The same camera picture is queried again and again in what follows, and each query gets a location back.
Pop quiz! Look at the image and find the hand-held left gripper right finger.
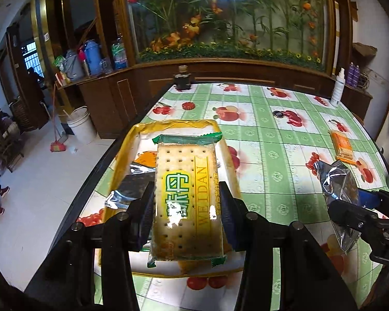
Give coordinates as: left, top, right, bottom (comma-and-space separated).
218, 181, 359, 311

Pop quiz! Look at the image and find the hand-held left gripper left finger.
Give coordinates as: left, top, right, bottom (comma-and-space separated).
36, 180, 156, 311

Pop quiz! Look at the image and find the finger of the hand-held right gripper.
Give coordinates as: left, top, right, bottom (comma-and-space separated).
327, 199, 389, 243
357, 188, 389, 217

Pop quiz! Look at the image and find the large silver snack packet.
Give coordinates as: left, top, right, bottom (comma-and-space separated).
105, 164, 156, 209

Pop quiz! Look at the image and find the small silver snack packet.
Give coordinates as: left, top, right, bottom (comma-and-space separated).
313, 159, 360, 255

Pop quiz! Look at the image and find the green-edged cracker packet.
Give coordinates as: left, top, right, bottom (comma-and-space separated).
147, 132, 229, 268

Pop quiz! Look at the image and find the orange snack packet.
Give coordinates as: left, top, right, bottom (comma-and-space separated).
133, 151, 158, 172

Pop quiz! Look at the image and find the white foam box yellow tape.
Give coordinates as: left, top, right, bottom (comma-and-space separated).
99, 119, 247, 277

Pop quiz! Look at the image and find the orange cracker packet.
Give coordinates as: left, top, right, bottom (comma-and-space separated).
330, 130, 355, 164

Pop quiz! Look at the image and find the green fruit print tablecloth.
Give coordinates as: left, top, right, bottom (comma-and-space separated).
74, 82, 389, 311

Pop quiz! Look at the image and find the white bucket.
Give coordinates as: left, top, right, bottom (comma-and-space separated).
66, 106, 98, 145

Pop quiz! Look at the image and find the white spray bottle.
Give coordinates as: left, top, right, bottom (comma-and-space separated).
330, 68, 346, 107

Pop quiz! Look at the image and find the red broom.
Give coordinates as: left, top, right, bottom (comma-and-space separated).
49, 84, 67, 153

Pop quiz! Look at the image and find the small black bottle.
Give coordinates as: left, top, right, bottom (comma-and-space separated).
173, 65, 192, 91

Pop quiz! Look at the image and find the clear water bottle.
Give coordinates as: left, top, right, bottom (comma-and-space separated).
112, 37, 128, 70

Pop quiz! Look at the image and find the red thermos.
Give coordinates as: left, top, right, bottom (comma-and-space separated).
78, 48, 91, 76

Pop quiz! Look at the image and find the blue thermos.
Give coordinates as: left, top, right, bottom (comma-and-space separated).
84, 40, 99, 75

